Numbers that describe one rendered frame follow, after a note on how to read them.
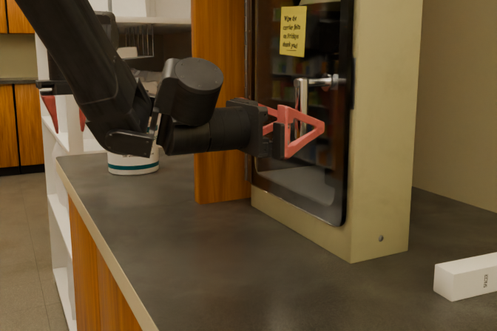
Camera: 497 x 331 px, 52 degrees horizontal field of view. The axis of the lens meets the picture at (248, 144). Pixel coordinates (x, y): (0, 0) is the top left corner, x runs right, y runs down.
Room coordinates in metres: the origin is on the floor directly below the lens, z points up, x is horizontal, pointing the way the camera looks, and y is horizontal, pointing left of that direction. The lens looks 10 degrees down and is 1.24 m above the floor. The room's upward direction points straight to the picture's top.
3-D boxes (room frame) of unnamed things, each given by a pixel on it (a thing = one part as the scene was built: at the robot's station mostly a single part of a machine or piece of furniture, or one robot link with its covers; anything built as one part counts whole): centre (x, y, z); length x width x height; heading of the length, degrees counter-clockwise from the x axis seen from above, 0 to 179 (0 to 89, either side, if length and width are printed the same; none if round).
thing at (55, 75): (0.95, 0.34, 1.21); 0.10 x 0.07 x 0.07; 116
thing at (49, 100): (0.95, 0.35, 1.14); 0.07 x 0.07 x 0.09; 26
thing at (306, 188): (0.83, -0.07, 1.19); 0.30 x 0.01 x 0.40; 26
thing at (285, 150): (0.66, -0.05, 1.14); 0.09 x 0.07 x 0.07; 116
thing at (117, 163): (1.28, 0.30, 1.01); 0.13 x 0.13 x 0.15
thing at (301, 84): (0.72, -0.09, 1.17); 0.05 x 0.03 x 0.10; 116
